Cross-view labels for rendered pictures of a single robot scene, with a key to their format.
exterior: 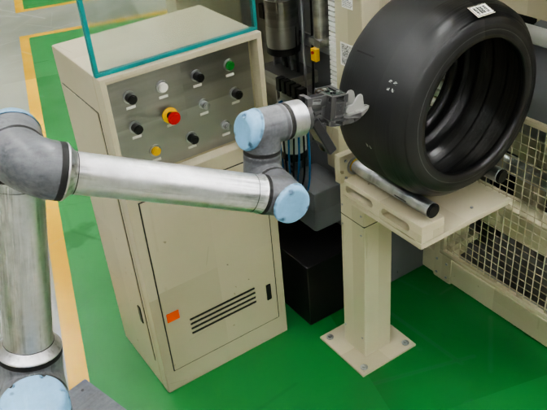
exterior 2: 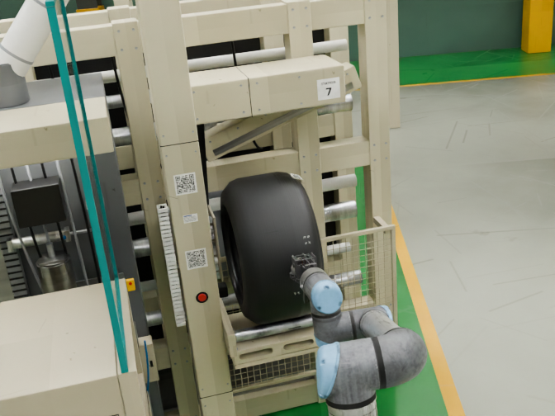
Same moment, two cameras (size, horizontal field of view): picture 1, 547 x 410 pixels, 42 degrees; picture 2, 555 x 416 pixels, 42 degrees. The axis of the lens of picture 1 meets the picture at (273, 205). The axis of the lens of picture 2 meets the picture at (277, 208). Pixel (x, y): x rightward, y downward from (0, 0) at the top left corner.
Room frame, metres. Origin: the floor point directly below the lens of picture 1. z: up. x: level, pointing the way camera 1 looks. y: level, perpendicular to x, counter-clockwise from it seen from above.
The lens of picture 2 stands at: (1.00, 1.83, 2.37)
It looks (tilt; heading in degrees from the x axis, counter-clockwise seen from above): 23 degrees down; 289
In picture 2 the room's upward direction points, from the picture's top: 5 degrees counter-clockwise
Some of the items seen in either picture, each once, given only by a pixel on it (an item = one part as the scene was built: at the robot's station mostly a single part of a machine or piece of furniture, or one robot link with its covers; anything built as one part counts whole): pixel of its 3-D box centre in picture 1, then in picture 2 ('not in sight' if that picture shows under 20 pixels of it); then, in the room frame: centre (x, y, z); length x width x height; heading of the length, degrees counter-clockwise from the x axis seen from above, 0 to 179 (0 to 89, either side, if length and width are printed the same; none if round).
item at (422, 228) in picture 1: (390, 204); (277, 342); (1.81, -0.35, 0.83); 0.36 x 0.09 x 0.06; 31
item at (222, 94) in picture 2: not in sight; (261, 87); (1.93, -0.79, 1.71); 0.61 x 0.25 x 0.15; 31
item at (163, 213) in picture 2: (339, 54); (173, 266); (2.14, -0.25, 1.19); 0.05 x 0.04 x 0.48; 121
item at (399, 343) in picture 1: (367, 340); not in sight; (2.09, -0.32, 0.01); 0.27 x 0.27 x 0.02; 31
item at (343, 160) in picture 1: (386, 149); (223, 319); (2.03, -0.38, 0.90); 0.40 x 0.03 x 0.10; 121
